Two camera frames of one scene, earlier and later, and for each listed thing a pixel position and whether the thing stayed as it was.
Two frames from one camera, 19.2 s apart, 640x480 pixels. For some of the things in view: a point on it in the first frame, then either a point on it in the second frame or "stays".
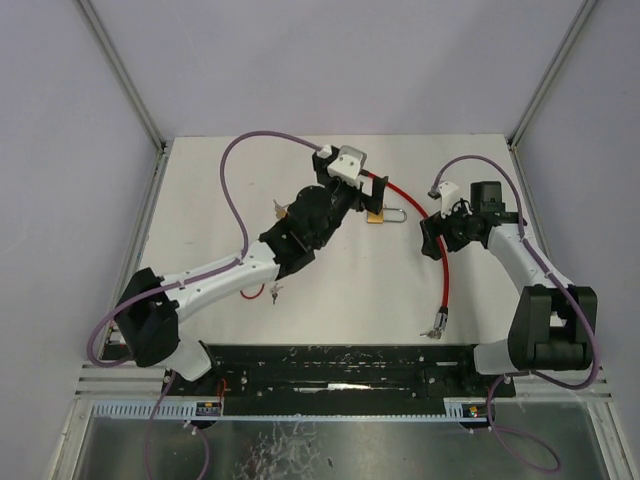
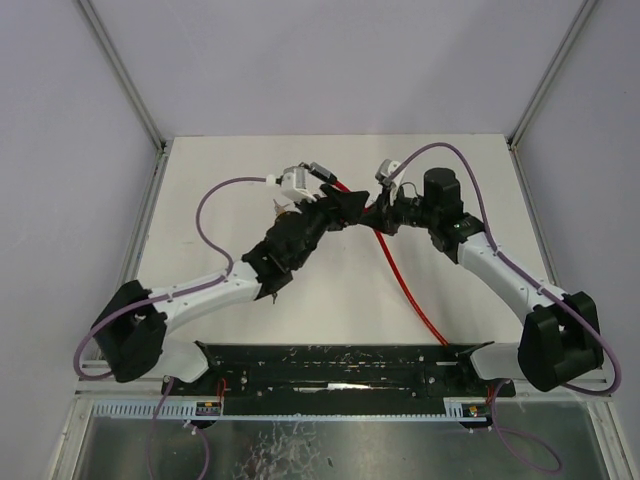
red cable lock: (442, 313) → (417, 318)
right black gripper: (432, 239) → (385, 214)
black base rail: (338, 379) stays
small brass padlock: (280, 211) stays
